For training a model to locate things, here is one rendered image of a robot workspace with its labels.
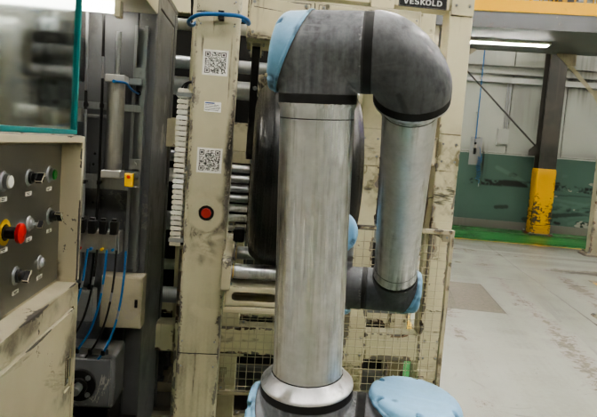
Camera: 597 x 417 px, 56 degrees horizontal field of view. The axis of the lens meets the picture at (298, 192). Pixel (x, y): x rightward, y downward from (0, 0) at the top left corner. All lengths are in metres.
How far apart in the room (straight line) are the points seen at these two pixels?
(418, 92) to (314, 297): 0.33
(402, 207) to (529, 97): 10.58
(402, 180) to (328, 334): 0.27
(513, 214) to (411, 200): 10.46
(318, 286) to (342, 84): 0.29
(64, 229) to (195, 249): 0.42
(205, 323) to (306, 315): 0.97
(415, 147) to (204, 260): 1.01
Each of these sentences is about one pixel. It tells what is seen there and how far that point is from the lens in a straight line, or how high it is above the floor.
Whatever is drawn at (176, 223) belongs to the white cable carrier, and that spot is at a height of 1.02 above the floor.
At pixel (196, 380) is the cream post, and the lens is 1.86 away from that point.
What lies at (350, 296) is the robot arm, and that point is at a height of 0.98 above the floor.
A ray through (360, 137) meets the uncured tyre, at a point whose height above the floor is 1.32.
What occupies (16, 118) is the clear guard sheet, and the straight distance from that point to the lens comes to 1.19.
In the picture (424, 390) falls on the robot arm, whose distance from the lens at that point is 0.98.
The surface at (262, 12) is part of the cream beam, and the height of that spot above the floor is 1.73.
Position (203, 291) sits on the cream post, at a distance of 1.77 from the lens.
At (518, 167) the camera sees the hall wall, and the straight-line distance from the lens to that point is 11.35.
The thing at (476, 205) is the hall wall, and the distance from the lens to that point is 11.22.
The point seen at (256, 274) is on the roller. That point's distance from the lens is 1.67.
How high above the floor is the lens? 1.28
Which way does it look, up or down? 5 degrees down
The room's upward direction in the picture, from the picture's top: 4 degrees clockwise
